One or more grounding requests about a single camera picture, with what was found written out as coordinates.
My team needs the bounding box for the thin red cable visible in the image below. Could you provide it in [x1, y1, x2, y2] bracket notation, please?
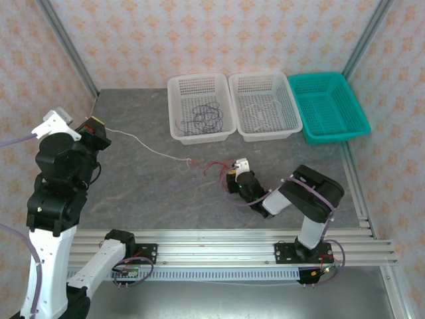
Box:
[203, 158, 235, 176]

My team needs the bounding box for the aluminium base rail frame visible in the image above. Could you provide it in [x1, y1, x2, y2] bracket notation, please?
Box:
[66, 229, 398, 267]

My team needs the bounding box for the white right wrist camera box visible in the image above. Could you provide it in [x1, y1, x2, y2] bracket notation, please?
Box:
[231, 158, 250, 183]

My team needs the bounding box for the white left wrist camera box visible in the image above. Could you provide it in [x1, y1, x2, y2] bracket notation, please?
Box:
[31, 106, 82, 140]

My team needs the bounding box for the white plastic mesh basket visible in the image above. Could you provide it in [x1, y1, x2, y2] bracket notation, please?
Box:
[167, 72, 237, 146]
[228, 71, 303, 143]

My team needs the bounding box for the aluminium corner post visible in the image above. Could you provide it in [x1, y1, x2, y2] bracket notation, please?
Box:
[35, 0, 100, 100]
[341, 0, 396, 79]

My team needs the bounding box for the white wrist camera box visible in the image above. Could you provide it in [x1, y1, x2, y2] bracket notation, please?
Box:
[231, 158, 250, 183]
[31, 106, 82, 140]

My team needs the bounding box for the slotted grey cable duct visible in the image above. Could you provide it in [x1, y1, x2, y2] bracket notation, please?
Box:
[66, 268, 301, 282]

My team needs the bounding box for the thin purple cable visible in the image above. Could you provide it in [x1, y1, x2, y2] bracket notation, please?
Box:
[175, 103, 224, 136]

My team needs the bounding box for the aluminium lower frame rail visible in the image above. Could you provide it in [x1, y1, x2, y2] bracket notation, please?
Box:
[381, 265, 416, 319]

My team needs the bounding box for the teal plastic mesh basket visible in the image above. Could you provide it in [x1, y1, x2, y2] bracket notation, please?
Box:
[287, 72, 372, 146]

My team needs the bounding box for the aluminium side rail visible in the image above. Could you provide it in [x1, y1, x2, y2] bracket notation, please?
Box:
[338, 142, 379, 240]

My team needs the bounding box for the grey metal panel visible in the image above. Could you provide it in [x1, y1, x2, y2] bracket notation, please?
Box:
[86, 280, 396, 319]

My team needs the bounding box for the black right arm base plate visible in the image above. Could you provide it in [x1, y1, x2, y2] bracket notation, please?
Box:
[274, 241, 333, 266]

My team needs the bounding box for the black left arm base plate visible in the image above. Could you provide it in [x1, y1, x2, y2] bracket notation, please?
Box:
[126, 243, 159, 266]

